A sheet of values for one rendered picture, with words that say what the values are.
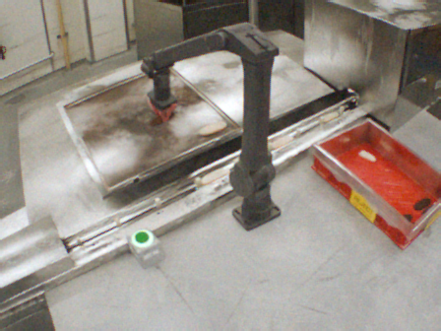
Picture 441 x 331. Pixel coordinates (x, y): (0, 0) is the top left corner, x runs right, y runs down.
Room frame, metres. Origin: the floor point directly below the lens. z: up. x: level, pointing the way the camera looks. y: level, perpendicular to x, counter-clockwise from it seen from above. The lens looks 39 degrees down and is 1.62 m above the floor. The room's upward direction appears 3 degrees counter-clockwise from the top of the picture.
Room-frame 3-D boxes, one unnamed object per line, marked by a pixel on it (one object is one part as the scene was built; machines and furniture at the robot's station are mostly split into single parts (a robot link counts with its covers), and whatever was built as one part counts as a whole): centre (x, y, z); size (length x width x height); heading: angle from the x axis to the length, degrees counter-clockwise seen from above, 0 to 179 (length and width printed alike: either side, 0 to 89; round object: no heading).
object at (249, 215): (0.76, -0.10, 0.86); 0.12 x 0.09 x 0.08; 119
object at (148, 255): (0.61, 0.21, 0.84); 0.08 x 0.08 x 0.11; 35
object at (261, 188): (0.77, -0.08, 0.94); 0.09 x 0.05 x 0.10; 38
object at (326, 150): (0.82, -0.54, 0.88); 0.49 x 0.34 x 0.10; 29
